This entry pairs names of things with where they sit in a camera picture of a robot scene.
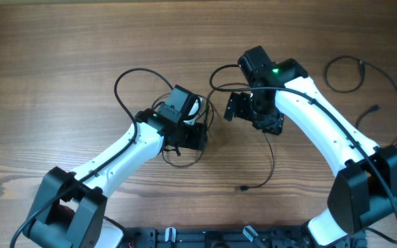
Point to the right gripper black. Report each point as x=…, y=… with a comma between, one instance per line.
x=242, y=99

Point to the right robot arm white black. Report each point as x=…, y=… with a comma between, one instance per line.
x=260, y=70

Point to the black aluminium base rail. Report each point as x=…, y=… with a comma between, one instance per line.
x=273, y=237

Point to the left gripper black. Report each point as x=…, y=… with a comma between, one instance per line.
x=199, y=137

